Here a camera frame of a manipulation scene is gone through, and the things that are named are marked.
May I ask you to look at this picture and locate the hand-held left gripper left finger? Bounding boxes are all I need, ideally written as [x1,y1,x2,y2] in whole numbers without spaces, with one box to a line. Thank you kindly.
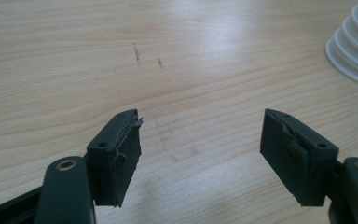
[86,108,145,208]

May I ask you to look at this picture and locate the white ribbed plastic cone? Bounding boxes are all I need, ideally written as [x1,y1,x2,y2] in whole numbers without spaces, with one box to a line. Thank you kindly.
[324,0,358,90]

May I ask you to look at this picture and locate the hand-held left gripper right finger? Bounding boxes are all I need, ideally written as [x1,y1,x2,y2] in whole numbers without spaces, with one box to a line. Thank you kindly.
[259,107,340,207]

